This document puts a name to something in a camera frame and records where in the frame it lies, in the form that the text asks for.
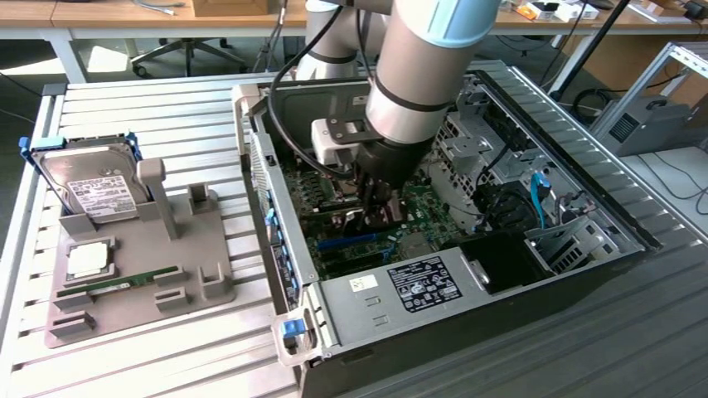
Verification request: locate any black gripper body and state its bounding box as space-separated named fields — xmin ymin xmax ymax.
xmin=354 ymin=138 xmax=438 ymax=196

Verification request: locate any metal CPU socket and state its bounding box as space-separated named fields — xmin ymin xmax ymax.
xmin=323 ymin=177 xmax=367 ymax=207

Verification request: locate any blue expansion slot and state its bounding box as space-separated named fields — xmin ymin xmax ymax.
xmin=318 ymin=236 xmax=393 ymax=252

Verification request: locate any green Dell motherboard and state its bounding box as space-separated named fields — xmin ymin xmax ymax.
xmin=279 ymin=159 xmax=471 ymax=281

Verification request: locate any silver chipset heatsink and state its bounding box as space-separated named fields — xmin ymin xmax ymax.
xmin=401 ymin=234 xmax=438 ymax=257

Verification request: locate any metal disk bay cage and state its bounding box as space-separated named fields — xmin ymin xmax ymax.
xmin=437 ymin=111 xmax=501 ymax=196

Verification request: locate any grey power supply unit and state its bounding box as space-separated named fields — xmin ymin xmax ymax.
xmin=315 ymin=246 xmax=494 ymax=347

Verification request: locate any blue plastic case latch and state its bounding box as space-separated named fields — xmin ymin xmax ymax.
xmin=281 ymin=318 xmax=307 ymax=350

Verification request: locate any black open PC case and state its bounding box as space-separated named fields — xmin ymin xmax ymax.
xmin=231 ymin=69 xmax=663 ymax=398

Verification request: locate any grey plastic parts rack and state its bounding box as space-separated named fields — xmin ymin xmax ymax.
xmin=43 ymin=159 xmax=239 ymax=349

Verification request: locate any green RAM stick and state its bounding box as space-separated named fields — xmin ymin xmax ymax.
xmin=57 ymin=267 xmax=182 ymax=298

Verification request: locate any black office chair base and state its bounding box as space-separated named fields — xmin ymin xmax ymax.
xmin=131 ymin=36 xmax=249 ymax=78

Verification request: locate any grey computer tower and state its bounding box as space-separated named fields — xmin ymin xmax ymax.
xmin=607 ymin=94 xmax=699 ymax=157

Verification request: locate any brown cardboard box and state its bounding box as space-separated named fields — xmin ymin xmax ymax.
xmin=193 ymin=0 xmax=273 ymax=17

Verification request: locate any black slanted pole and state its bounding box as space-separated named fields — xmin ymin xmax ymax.
xmin=545 ymin=0 xmax=634 ymax=101

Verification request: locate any hard disk in blue caddy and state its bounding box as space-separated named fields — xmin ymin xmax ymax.
xmin=19 ymin=131 xmax=153 ymax=225

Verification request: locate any silver CPU chip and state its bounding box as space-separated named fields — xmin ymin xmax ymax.
xmin=66 ymin=243 xmax=113 ymax=281

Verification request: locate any wooden desk with small boxes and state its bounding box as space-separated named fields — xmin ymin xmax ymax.
xmin=475 ymin=0 xmax=708 ymax=84

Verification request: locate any long wooden desk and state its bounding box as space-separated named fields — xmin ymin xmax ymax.
xmin=0 ymin=0 xmax=311 ymax=84

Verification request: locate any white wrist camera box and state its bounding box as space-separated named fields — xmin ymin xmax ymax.
xmin=310 ymin=118 xmax=378 ymax=167

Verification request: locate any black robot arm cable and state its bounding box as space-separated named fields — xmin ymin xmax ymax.
xmin=267 ymin=0 xmax=389 ymax=182

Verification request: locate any blue SATA wire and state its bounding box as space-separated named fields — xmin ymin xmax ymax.
xmin=530 ymin=172 xmax=555 ymax=230

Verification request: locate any perforated metal drive bracket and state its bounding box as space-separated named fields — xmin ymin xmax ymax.
xmin=523 ymin=215 xmax=610 ymax=275

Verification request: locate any aluminium profile frame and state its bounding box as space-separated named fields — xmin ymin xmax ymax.
xmin=590 ymin=41 xmax=708 ymax=138

